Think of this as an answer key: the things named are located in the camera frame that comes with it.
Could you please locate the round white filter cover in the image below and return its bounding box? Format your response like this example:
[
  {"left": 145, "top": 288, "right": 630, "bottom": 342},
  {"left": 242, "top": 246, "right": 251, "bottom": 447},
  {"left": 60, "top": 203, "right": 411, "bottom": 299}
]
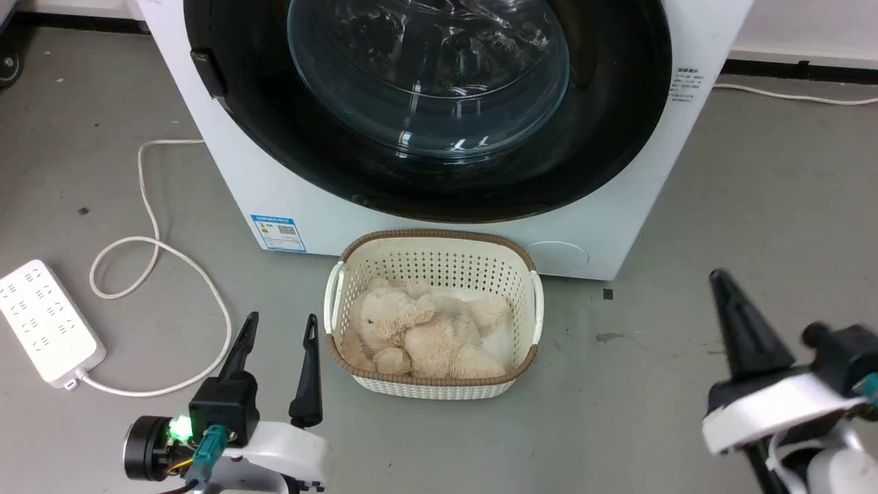
[{"left": 525, "top": 240, "right": 591, "bottom": 277}]

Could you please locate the black caster wheel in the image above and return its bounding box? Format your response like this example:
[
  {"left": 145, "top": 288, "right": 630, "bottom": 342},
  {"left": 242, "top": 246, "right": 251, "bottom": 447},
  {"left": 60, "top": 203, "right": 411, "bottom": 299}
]
[{"left": 0, "top": 51, "right": 23, "bottom": 89}]

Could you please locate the white power strip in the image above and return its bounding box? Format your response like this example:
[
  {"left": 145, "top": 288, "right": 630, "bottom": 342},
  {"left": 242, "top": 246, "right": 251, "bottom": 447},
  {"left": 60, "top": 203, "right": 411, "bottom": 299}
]
[{"left": 0, "top": 259, "right": 107, "bottom": 390}]

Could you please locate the blue energy label sticker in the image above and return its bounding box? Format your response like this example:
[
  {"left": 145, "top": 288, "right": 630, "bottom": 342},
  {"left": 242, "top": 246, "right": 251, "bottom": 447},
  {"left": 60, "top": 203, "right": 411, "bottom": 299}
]
[{"left": 250, "top": 215, "right": 307, "bottom": 253}]

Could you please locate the teal plug left camera cable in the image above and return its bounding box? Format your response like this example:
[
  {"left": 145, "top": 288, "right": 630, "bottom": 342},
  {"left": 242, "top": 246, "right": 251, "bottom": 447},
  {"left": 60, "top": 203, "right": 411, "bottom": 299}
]
[{"left": 159, "top": 424, "right": 229, "bottom": 494}]

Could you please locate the black washer door handle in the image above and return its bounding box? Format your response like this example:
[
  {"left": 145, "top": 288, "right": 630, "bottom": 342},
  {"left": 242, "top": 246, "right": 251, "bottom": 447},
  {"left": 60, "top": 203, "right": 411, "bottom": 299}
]
[{"left": 190, "top": 49, "right": 228, "bottom": 101}]

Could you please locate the black printed text label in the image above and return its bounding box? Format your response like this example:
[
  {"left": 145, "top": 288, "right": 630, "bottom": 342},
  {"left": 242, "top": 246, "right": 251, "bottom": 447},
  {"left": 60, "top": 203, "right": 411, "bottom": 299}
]
[{"left": 672, "top": 67, "right": 701, "bottom": 104}]

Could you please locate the black round left gripper motor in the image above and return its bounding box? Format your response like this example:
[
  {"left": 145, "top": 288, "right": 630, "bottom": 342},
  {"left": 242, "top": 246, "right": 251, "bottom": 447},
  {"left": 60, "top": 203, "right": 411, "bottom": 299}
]
[{"left": 123, "top": 415, "right": 176, "bottom": 482}]

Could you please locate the cream perforated laundry basket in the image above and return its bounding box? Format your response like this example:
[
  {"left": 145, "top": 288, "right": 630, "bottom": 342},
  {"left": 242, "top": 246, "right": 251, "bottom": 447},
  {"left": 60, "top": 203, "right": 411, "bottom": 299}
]
[{"left": 324, "top": 229, "right": 545, "bottom": 401}]

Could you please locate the beige plush teddy bear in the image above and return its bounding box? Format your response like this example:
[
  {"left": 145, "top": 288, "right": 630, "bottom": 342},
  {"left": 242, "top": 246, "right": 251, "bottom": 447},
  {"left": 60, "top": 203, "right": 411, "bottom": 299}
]
[{"left": 341, "top": 277, "right": 513, "bottom": 380}]

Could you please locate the white power strip cable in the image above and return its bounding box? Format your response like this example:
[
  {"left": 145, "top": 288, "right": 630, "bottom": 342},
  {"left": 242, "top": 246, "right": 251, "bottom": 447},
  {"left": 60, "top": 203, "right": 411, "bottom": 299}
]
[{"left": 65, "top": 139, "right": 234, "bottom": 399}]

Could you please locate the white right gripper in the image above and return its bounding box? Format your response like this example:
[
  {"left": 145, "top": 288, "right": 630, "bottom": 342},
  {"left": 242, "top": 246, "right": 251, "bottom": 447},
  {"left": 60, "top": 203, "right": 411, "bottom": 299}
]
[{"left": 701, "top": 268, "right": 869, "bottom": 458}]

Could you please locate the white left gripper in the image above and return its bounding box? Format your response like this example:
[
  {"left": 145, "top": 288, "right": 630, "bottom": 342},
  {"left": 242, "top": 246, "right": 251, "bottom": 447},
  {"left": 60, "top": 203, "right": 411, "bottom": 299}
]
[{"left": 218, "top": 312, "right": 334, "bottom": 494}]

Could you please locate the white front-load washing machine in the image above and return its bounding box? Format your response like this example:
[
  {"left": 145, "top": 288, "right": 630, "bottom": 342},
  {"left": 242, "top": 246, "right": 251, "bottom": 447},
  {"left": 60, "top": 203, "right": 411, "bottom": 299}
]
[{"left": 137, "top": 0, "right": 754, "bottom": 282}]

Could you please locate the thin white floor cable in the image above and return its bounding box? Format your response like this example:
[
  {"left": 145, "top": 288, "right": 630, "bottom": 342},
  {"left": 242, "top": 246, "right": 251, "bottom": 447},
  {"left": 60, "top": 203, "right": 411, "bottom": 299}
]
[{"left": 712, "top": 82, "right": 878, "bottom": 106}]

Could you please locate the black round glass washer door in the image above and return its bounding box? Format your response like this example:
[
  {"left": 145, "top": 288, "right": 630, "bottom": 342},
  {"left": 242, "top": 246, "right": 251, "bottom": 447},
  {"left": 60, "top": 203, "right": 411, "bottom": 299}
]
[{"left": 183, "top": 0, "right": 673, "bottom": 224}]

